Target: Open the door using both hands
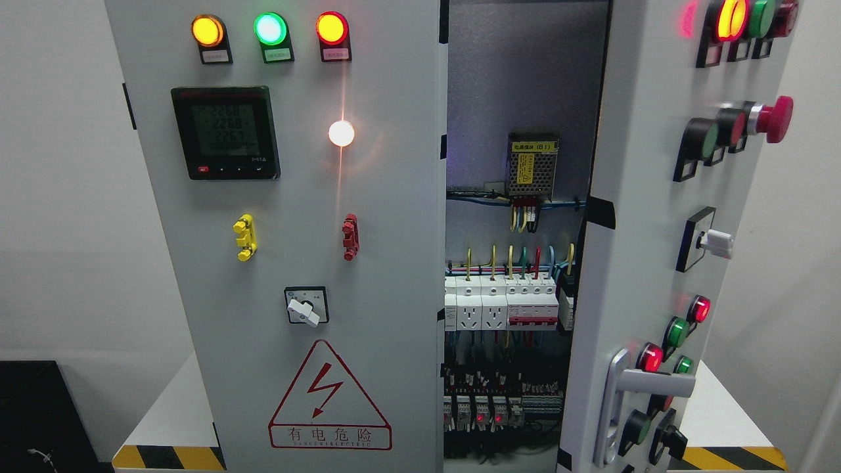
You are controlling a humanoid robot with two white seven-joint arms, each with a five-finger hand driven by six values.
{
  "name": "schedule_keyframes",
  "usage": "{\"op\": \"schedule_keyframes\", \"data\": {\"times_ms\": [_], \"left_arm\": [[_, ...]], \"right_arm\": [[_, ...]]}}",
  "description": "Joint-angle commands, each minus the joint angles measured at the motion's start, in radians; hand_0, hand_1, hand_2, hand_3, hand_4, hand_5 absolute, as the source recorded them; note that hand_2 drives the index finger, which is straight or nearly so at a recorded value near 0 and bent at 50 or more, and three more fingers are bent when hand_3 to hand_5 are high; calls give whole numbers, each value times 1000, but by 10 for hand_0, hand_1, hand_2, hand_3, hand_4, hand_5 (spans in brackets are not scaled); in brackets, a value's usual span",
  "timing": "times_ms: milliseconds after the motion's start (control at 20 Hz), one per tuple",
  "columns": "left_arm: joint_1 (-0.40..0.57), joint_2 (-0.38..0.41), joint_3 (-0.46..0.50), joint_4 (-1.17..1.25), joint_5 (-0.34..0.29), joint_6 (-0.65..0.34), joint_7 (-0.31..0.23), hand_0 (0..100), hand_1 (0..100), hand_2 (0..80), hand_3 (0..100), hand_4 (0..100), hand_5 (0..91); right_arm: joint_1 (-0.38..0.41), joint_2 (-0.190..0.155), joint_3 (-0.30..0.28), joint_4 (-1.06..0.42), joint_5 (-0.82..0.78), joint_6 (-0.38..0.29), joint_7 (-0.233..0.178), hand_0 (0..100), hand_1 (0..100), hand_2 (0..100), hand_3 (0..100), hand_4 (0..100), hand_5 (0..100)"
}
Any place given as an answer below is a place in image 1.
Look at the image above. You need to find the green indicator lamp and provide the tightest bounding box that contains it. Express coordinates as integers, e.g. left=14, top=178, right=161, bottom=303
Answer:
left=253, top=12, right=288, bottom=46

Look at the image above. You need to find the relay terminal row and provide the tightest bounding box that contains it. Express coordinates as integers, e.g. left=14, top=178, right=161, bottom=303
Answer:
left=440, top=365, right=565, bottom=433

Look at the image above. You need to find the red emergency stop button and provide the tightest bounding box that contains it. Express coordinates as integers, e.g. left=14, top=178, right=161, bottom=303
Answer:
left=742, top=95, right=795, bottom=143

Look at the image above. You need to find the white table with hazard stripes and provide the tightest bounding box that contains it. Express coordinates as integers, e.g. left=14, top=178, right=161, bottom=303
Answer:
left=111, top=355, right=789, bottom=472

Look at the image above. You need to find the grey cabinet door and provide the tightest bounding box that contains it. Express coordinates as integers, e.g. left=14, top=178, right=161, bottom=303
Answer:
left=557, top=1, right=800, bottom=472
left=106, top=1, right=445, bottom=472

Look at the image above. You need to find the yellow terminal post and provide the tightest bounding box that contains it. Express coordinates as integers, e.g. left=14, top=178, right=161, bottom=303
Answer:
left=232, top=214, right=258, bottom=261

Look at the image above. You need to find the red indicator lamp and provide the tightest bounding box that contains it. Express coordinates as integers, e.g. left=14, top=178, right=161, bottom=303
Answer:
left=315, top=11, right=349, bottom=46

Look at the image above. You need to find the white glowing indicator lamp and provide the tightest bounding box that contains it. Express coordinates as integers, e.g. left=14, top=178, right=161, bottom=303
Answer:
left=328, top=120, right=355, bottom=148

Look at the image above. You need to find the yellow indicator lamp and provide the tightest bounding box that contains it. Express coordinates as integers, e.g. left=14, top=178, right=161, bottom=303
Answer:
left=191, top=13, right=225, bottom=48

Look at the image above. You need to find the red electric hazard sticker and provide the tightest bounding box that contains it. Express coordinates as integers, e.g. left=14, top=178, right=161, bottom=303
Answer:
left=268, top=340, right=392, bottom=450

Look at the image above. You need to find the black digital power meter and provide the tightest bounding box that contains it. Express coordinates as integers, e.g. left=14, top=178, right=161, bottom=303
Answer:
left=171, top=85, right=281, bottom=181

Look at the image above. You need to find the black surge protector block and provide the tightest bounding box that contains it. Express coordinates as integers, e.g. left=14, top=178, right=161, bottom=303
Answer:
left=557, top=271, right=578, bottom=332

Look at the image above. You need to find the perforated metal power supply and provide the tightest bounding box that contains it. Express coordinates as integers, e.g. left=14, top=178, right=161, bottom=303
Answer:
left=507, top=131, right=560, bottom=200

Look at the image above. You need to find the white socket breaker row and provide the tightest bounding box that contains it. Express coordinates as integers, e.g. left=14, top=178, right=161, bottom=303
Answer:
left=444, top=273, right=559, bottom=332

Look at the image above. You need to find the white rotary selector switch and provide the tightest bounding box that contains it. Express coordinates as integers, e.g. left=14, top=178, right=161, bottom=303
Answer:
left=283, top=286, right=330, bottom=327

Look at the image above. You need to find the red terminal post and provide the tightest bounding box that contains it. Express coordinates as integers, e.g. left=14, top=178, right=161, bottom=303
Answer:
left=340, top=214, right=360, bottom=261

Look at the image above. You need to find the silver door handle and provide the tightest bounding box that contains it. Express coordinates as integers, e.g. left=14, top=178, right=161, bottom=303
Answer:
left=593, top=348, right=696, bottom=468

